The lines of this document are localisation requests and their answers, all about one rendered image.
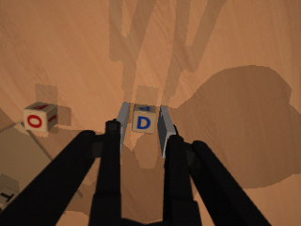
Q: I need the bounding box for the tan wooden letter block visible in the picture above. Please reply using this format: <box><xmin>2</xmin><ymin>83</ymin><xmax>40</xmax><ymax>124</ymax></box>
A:
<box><xmin>0</xmin><ymin>186</ymin><xmax>19</xmax><ymax>213</ymax></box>
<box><xmin>132</xmin><ymin>104</ymin><xmax>156</xmax><ymax>134</ymax></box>
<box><xmin>23</xmin><ymin>102</ymin><xmax>57</xmax><ymax>133</ymax></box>

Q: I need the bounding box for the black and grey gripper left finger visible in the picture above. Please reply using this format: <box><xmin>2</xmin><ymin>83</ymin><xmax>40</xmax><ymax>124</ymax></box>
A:
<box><xmin>0</xmin><ymin>103</ymin><xmax>130</xmax><ymax>226</ymax></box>

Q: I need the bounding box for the tan flat mat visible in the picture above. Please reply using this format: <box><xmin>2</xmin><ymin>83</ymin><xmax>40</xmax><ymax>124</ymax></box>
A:
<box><xmin>0</xmin><ymin>122</ymin><xmax>53</xmax><ymax>193</ymax></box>

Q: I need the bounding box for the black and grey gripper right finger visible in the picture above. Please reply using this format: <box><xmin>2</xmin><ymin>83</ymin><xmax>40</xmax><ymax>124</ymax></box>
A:
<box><xmin>157</xmin><ymin>106</ymin><xmax>272</xmax><ymax>226</ymax></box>

